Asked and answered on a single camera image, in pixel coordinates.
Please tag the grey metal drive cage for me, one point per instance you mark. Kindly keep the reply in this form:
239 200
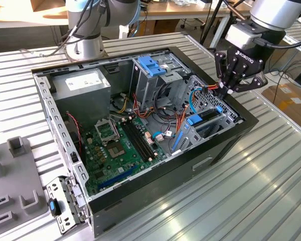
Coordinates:
145 85

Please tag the green motherboard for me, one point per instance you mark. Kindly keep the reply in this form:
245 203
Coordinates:
110 167

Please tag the blue expansion slot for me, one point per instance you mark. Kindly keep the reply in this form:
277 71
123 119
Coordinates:
118 177

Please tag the black tripod stand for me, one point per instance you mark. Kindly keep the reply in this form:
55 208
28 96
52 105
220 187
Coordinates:
210 20

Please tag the white label sticker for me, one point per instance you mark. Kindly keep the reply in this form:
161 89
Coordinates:
176 152

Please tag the grey parts rack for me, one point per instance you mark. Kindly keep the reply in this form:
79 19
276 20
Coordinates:
15 180

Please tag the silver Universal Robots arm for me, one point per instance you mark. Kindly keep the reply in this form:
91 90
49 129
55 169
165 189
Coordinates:
85 47

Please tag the grey power supply unit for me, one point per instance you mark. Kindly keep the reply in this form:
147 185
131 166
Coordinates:
82 105

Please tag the black RAM slot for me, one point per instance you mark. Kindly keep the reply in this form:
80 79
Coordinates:
144 140
134 140
137 140
141 140

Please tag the hard disk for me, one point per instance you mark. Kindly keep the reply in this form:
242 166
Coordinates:
194 120

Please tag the black square chipset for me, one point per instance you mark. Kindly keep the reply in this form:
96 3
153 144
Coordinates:
99 175

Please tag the black case fan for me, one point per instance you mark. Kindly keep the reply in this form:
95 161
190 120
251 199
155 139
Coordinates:
77 148

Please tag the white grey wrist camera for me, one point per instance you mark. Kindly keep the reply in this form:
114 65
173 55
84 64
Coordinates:
240 36

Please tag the open black PC case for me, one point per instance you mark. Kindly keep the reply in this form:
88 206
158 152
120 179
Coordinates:
165 185

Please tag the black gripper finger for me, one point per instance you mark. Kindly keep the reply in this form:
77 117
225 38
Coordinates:
220 65
257 82

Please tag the wooden desk white frame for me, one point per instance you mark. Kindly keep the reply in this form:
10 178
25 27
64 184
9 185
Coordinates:
178 11

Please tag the brown cardboard box white label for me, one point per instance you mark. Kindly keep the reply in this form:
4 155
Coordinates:
291 100

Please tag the grey metal disk bay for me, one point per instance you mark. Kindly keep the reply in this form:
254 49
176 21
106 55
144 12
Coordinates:
191 134

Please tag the metal expansion slot bracket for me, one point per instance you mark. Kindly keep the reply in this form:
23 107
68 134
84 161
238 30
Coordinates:
76 194

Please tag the blue plastic drive latch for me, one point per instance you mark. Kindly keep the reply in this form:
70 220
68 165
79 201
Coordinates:
150 65

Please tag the black blue latch tab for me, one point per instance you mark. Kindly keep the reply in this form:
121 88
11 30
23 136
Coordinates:
52 207

